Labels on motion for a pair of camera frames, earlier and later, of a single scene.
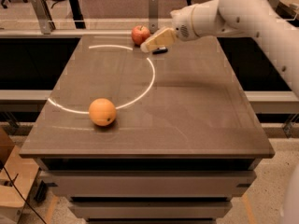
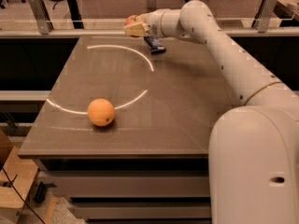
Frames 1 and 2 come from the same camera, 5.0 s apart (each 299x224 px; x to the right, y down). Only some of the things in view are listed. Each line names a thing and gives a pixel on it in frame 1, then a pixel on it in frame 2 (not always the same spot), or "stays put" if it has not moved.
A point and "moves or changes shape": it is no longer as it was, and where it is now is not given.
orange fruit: (102, 112) stays put
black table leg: (76, 8) stays put
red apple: (139, 35) moves or changes shape
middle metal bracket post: (153, 12) stays put
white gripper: (182, 24) -> (153, 24)
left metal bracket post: (45, 20) stays put
